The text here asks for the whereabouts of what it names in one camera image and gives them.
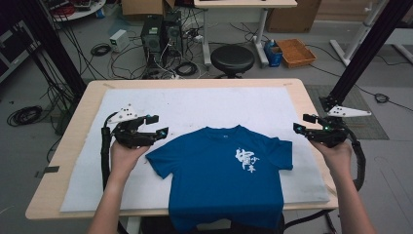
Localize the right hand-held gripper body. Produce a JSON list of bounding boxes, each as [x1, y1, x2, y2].
[[310, 105, 372, 149]]

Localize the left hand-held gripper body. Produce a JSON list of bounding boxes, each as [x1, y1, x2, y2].
[[106, 103, 158, 149]]

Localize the blue t-shirt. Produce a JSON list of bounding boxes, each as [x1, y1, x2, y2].
[[144, 124, 294, 234]]

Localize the person's right hand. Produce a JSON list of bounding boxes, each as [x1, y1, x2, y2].
[[310, 139, 354, 179]]

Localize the person's left hand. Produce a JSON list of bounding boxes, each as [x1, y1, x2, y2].
[[109, 139, 152, 179]]

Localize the grey floor mat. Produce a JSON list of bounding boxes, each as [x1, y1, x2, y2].
[[304, 84, 390, 141]]

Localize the white felt mat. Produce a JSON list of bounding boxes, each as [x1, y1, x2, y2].
[[59, 86, 331, 214]]

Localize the blue box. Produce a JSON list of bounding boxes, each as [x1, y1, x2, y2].
[[263, 39, 283, 68]]

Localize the large black computer tower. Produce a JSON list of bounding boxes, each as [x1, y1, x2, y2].
[[139, 15, 165, 71]]

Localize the white power supply box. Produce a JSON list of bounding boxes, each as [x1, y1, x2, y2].
[[108, 28, 131, 54]]

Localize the black tape piece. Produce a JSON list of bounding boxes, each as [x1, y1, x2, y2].
[[34, 165, 61, 179]]

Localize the small black computer tower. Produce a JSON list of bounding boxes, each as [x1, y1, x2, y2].
[[163, 11, 184, 59]]

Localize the white metal stand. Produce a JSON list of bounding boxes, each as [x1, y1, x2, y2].
[[328, 0, 392, 68]]

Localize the black round stool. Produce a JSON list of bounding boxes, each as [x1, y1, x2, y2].
[[209, 44, 256, 80]]

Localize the large brown cardboard box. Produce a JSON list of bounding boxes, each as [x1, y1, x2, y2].
[[265, 0, 322, 34]]

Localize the small brown cardboard box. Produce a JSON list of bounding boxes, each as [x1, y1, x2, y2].
[[120, 0, 176, 18]]

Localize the round white table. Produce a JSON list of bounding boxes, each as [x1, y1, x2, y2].
[[41, 0, 107, 23]]

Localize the white desk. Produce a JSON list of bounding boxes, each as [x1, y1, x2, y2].
[[193, 0, 298, 68]]

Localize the dark equipment rack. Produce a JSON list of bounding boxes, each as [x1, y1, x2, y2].
[[0, 19, 42, 84]]

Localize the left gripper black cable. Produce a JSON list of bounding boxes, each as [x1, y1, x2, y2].
[[99, 111, 119, 191]]

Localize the long black floor cable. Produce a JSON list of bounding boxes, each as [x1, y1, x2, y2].
[[354, 82, 413, 113]]

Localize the small coiled black cable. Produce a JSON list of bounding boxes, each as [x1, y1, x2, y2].
[[90, 42, 113, 58]]

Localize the black frame post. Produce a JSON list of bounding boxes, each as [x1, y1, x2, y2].
[[319, 0, 413, 113], [18, 0, 88, 98]]

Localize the large coiled black cable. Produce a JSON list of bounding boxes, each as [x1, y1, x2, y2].
[[6, 104, 44, 128]]

